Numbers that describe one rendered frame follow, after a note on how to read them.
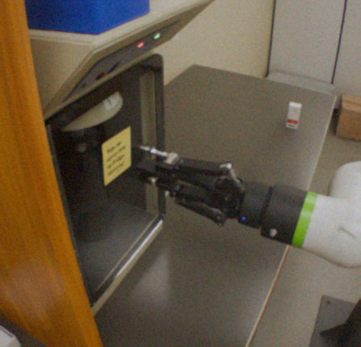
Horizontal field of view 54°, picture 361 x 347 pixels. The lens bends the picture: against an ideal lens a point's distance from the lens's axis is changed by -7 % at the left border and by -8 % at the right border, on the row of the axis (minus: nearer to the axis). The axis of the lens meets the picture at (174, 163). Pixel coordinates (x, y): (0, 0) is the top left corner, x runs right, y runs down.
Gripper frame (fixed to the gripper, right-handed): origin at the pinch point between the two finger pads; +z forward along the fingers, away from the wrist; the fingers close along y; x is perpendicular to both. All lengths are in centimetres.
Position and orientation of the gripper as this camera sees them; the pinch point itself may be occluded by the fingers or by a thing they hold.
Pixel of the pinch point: (157, 174)
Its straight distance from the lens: 68.5
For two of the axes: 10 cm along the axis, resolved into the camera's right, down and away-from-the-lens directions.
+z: -8.9, -2.7, 3.7
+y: -0.2, -8.0, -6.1
